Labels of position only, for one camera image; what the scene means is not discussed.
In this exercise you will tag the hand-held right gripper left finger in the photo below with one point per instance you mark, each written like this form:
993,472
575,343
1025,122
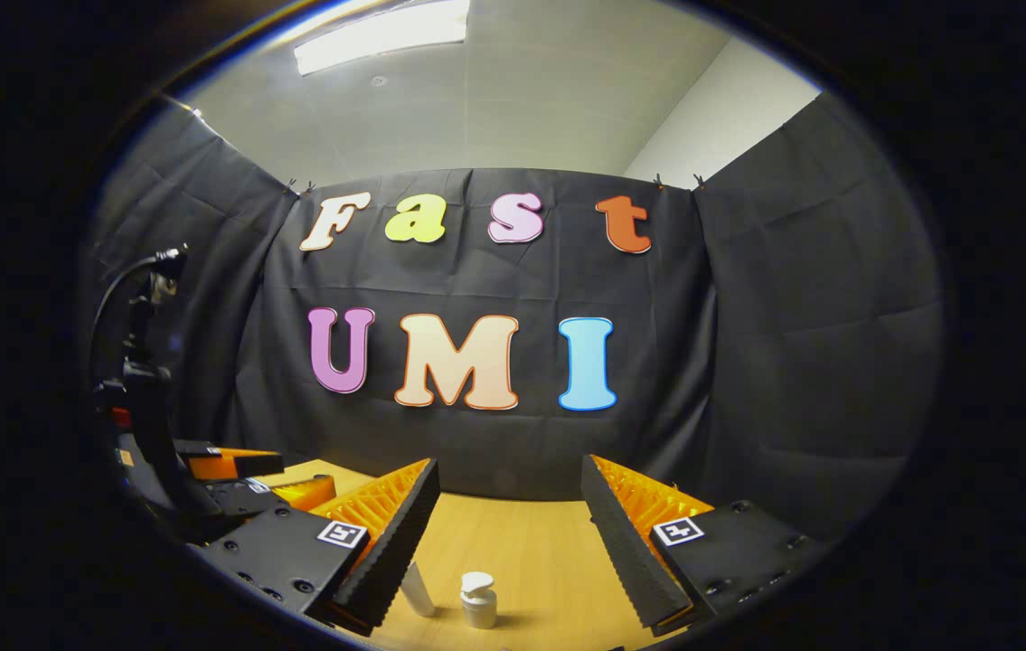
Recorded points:
400,542

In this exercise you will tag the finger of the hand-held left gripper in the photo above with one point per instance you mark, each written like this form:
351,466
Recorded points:
300,493
223,463

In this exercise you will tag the white pump bottle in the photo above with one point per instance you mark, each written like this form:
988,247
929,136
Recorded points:
479,604

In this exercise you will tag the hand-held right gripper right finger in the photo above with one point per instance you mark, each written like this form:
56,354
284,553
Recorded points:
630,551

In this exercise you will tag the black backdrop cloth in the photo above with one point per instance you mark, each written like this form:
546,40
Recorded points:
748,316

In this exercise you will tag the white skin care tube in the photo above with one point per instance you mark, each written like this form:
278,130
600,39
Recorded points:
418,589

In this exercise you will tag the ceiling light panel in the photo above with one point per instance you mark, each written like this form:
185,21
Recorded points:
381,36

